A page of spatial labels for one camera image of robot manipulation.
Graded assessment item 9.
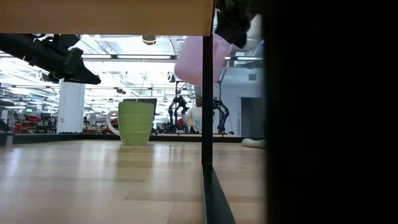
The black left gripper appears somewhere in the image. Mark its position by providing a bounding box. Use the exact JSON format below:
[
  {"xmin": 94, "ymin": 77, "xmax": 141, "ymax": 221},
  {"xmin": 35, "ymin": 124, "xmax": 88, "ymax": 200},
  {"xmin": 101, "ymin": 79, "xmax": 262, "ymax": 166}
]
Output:
[{"xmin": 29, "ymin": 39, "xmax": 102, "ymax": 85}]

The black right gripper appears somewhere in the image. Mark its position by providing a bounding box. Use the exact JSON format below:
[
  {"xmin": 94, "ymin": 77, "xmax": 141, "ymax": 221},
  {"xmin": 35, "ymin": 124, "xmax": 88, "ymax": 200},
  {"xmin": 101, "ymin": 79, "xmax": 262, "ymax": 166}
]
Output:
[{"xmin": 214, "ymin": 0, "xmax": 264, "ymax": 49}]

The pink mug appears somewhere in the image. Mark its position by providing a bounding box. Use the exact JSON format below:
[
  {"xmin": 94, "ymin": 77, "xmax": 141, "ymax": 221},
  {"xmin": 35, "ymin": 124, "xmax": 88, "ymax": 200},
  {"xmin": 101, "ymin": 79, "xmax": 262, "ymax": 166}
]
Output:
[{"xmin": 174, "ymin": 34, "xmax": 233, "ymax": 88}]

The green mug with white handle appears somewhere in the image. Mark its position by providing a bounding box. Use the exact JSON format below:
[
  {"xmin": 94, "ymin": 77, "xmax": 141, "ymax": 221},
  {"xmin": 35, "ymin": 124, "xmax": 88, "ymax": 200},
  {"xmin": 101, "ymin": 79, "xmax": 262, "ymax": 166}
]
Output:
[{"xmin": 106, "ymin": 101, "xmax": 155, "ymax": 146}]

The wooden shelf board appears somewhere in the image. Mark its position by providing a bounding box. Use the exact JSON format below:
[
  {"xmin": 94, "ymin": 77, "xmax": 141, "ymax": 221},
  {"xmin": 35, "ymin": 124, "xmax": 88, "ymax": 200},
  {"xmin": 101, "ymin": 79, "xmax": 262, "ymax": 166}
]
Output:
[{"xmin": 0, "ymin": 0, "xmax": 216, "ymax": 37}]

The white pillar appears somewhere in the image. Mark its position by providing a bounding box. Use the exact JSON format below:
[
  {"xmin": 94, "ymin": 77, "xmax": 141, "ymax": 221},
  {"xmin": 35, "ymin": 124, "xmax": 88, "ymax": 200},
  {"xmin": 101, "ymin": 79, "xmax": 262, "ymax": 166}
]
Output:
[{"xmin": 56, "ymin": 81, "xmax": 86, "ymax": 134}]

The ceiling light strip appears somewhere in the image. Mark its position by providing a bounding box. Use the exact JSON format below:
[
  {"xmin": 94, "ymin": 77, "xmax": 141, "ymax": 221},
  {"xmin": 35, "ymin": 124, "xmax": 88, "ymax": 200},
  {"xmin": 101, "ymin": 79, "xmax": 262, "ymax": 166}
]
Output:
[{"xmin": 82, "ymin": 54, "xmax": 265, "ymax": 62}]

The red background equipment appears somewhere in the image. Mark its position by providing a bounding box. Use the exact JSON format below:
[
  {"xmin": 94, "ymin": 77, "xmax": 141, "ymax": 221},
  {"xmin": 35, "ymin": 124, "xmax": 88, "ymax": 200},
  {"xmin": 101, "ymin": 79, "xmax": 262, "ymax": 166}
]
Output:
[{"xmin": 12, "ymin": 114, "xmax": 42, "ymax": 134}]

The grey door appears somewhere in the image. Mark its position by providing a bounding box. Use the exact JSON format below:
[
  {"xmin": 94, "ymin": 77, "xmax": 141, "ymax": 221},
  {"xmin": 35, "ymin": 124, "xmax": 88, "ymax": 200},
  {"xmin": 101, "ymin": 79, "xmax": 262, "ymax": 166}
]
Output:
[{"xmin": 241, "ymin": 96, "xmax": 265, "ymax": 139}]

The person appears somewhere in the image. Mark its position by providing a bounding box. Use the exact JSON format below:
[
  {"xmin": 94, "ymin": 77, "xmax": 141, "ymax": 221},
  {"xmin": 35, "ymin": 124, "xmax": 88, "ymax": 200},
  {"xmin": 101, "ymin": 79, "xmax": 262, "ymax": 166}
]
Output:
[{"xmin": 182, "ymin": 96, "xmax": 216, "ymax": 134}]

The grey cloth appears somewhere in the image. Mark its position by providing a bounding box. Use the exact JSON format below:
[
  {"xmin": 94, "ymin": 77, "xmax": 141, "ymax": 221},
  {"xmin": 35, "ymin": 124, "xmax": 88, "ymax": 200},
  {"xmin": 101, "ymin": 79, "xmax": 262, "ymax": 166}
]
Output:
[{"xmin": 241, "ymin": 138, "xmax": 267, "ymax": 149}]

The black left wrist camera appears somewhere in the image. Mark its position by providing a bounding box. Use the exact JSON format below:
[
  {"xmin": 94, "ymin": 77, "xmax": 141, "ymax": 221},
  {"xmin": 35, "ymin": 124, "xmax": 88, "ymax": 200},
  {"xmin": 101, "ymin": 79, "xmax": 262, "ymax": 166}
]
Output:
[{"xmin": 51, "ymin": 33, "xmax": 81, "ymax": 49}]

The black table frame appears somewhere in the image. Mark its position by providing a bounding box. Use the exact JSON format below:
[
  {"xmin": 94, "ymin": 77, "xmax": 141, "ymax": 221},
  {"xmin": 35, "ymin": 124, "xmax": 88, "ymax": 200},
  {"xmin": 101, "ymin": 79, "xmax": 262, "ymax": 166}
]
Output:
[{"xmin": 0, "ymin": 132, "xmax": 246, "ymax": 146}]

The black blurred foreground post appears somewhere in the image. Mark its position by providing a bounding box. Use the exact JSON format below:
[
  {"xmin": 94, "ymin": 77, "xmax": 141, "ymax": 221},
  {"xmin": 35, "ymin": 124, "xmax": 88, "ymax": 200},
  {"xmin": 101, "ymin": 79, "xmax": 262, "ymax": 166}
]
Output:
[{"xmin": 262, "ymin": 0, "xmax": 398, "ymax": 224}]

